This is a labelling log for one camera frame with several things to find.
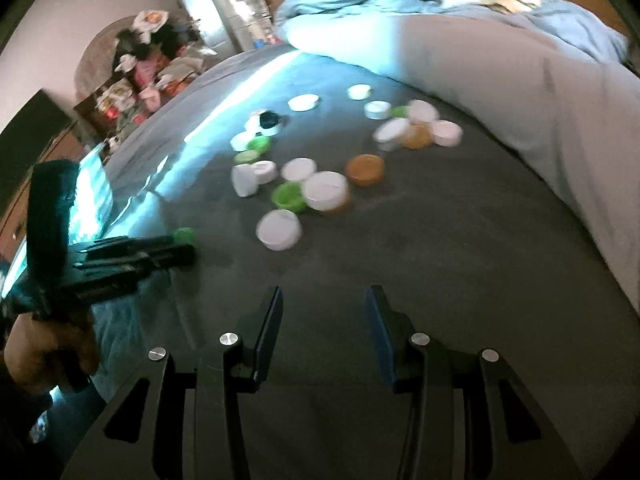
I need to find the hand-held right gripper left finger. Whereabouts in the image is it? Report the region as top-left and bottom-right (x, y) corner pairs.
(60, 285), (284, 480)

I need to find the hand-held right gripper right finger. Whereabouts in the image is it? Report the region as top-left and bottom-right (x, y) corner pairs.
(364, 285), (583, 480)

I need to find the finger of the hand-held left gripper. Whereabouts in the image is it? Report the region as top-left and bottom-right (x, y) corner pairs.
(75, 235), (176, 257)
(62, 244), (197, 306)

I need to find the person's left hand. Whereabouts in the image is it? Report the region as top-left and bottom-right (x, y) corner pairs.
(4, 316), (100, 393)

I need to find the black screen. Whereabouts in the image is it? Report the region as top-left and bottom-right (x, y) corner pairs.
(0, 91), (75, 213)

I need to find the large white bottle cap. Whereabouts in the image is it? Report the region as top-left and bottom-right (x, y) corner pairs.
(301, 171), (349, 211)
(255, 208), (303, 252)

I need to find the arched striped chair back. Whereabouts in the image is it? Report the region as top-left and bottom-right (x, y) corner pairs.
(73, 15), (136, 102)

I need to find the pile of bags and toys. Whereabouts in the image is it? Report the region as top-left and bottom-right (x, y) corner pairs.
(75, 7), (222, 142)

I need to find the wide white ribbed lid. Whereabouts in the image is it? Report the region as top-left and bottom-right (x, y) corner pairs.
(374, 117), (413, 152)

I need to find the white door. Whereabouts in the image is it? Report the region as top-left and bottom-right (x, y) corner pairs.
(167, 0), (236, 56)

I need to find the white cabinet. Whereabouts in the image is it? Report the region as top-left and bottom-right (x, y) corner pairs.
(215, 0), (281, 52)

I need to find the pale grey fleece blanket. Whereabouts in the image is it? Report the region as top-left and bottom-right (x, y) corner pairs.
(395, 7), (640, 313)

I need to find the light blue duvet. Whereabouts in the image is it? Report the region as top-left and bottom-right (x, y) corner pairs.
(274, 0), (632, 92)

